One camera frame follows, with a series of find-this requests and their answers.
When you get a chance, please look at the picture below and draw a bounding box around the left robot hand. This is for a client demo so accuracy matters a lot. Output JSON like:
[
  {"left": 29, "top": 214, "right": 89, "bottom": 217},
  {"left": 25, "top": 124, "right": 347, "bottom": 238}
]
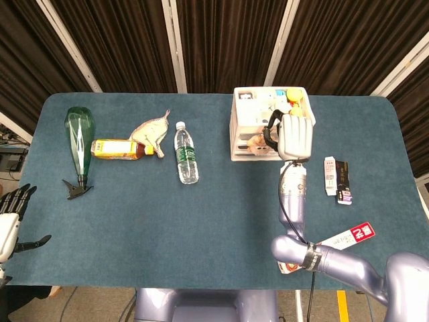
[{"left": 0, "top": 183, "right": 52, "bottom": 264}]

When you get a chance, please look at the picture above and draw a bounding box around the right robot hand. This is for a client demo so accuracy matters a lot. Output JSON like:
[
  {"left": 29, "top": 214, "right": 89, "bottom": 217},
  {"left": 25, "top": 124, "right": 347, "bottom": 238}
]
[{"left": 262, "top": 109, "right": 314, "bottom": 160}]

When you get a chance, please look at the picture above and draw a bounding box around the plush toy keychain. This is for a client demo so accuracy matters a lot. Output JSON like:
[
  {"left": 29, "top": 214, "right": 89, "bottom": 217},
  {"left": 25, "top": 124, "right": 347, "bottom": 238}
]
[{"left": 247, "top": 132, "right": 279, "bottom": 156}]

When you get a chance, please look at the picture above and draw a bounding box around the long red white toothpaste box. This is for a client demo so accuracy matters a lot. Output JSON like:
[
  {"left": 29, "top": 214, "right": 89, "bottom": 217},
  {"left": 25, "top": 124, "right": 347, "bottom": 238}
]
[{"left": 277, "top": 221, "right": 376, "bottom": 275}]

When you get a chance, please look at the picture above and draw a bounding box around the white plastic drawer organizer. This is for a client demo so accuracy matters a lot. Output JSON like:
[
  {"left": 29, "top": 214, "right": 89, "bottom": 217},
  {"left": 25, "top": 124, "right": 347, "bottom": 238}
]
[{"left": 229, "top": 87, "right": 316, "bottom": 162}]

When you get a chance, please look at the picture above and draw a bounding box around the white and black flattened carton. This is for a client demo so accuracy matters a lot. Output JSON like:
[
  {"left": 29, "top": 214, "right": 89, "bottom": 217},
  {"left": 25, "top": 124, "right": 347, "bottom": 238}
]
[{"left": 323, "top": 156, "right": 353, "bottom": 205}]

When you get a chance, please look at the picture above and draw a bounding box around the clear water bottle green label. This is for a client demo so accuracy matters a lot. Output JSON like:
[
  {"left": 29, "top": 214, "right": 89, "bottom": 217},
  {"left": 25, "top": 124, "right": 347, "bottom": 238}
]
[{"left": 173, "top": 121, "right": 200, "bottom": 184}]

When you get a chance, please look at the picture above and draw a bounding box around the green plastic spray bottle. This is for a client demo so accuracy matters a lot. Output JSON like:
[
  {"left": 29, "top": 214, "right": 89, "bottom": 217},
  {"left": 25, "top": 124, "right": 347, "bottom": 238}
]
[{"left": 62, "top": 106, "right": 97, "bottom": 201}]

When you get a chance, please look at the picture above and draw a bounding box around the yellow label tea bottle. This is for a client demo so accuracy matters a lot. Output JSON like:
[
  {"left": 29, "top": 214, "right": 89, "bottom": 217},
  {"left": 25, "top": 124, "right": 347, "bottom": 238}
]
[{"left": 90, "top": 139, "right": 156, "bottom": 161}]

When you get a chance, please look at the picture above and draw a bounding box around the beige mesh fabric pouch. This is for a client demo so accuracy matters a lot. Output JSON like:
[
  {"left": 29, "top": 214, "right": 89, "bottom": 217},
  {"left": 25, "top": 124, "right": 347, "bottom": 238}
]
[{"left": 129, "top": 109, "right": 171, "bottom": 158}]

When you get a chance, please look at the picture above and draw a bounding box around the blue table cloth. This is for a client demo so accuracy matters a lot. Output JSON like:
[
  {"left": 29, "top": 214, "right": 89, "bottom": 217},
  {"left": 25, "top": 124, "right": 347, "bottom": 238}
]
[{"left": 5, "top": 93, "right": 420, "bottom": 291}]

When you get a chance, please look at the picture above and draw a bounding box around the dark brown curtain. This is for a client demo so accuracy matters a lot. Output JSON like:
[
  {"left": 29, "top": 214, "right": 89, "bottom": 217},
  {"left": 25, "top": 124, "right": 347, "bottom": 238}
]
[{"left": 0, "top": 0, "right": 429, "bottom": 178}]

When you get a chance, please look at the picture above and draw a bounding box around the grey robot torso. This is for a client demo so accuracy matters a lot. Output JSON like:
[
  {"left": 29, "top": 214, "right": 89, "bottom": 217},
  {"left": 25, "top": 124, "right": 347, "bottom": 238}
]
[{"left": 133, "top": 287, "right": 279, "bottom": 322}]

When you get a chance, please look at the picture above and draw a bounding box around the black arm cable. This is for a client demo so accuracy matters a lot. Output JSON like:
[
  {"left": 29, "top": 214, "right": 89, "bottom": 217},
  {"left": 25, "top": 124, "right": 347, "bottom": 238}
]
[{"left": 279, "top": 160, "right": 318, "bottom": 322}]

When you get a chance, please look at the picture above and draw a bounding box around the white metal frame post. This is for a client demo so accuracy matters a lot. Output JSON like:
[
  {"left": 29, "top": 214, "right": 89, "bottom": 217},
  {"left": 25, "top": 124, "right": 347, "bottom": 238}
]
[
  {"left": 36, "top": 0, "right": 103, "bottom": 93},
  {"left": 370, "top": 32, "right": 429, "bottom": 98},
  {"left": 263, "top": 0, "right": 301, "bottom": 87},
  {"left": 162, "top": 0, "right": 188, "bottom": 94},
  {"left": 0, "top": 110, "right": 34, "bottom": 144}
]

